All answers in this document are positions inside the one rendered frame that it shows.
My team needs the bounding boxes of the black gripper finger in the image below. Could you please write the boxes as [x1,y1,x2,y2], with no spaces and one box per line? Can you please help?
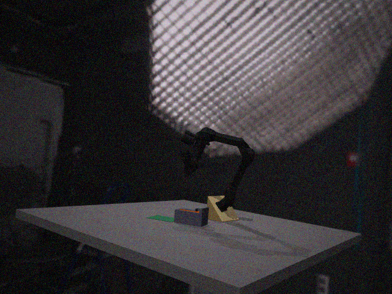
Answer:
[186,163,198,177]
[183,161,189,176]

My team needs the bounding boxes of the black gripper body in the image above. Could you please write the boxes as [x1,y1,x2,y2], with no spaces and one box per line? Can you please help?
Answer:
[181,147,203,168]

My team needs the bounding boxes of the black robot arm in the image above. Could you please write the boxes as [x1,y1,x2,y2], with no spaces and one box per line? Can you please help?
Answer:
[180,127,255,212]

